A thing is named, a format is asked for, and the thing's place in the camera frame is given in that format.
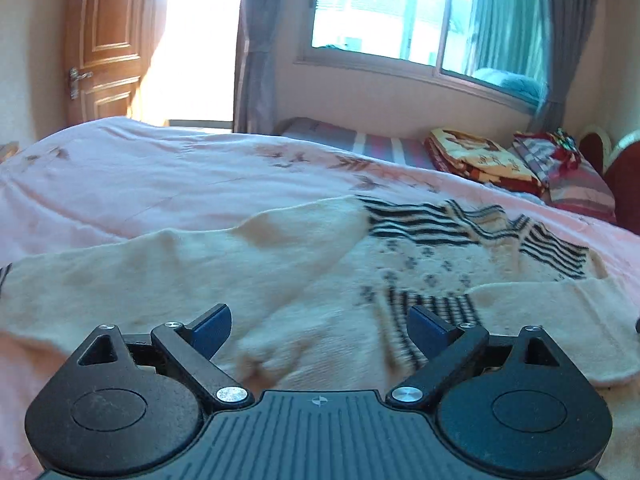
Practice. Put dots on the teal fluffy blanket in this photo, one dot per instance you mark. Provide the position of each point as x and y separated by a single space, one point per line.
515 84

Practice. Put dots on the sliding glass window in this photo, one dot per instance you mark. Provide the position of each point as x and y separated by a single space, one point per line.
400 15

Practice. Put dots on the yellow printed folded blanket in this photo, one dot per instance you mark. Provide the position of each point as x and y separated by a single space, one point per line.
480 157

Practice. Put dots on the red striped pillow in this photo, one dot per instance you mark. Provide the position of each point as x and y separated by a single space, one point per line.
582 187

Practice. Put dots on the plaid folded cloth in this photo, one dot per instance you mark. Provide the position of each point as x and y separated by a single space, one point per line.
531 156

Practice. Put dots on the pink floral quilt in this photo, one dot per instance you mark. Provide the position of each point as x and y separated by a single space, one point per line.
150 175

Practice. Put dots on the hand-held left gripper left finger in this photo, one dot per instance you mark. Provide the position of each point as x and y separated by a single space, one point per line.
212 329

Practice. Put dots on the grey curtain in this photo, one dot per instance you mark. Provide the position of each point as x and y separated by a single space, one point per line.
570 35
260 45

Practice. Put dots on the shiny colourful bow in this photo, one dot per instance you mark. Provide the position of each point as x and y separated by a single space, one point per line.
565 141

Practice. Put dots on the cream knitted striped sweater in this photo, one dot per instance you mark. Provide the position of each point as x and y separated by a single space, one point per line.
300 270

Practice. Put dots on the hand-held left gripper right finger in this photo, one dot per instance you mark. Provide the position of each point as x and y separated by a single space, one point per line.
425 332

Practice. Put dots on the brown wooden door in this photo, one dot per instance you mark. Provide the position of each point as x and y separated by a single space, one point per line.
110 45

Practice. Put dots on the striped bed sheet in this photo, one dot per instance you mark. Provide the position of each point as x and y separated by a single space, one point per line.
380 147

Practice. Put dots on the red headboard with white trim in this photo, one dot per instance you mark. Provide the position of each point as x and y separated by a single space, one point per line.
622 170

